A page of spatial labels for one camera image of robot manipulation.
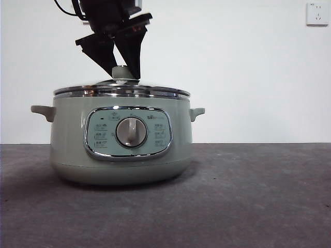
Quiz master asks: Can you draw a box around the black cable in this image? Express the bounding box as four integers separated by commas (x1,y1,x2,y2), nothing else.
53,0,86,19

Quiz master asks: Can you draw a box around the glass lid with green knob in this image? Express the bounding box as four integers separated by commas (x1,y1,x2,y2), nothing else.
52,65,191,101

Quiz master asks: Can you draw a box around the pale green electric cooking pot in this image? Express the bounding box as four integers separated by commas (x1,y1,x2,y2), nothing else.
29,96,206,185

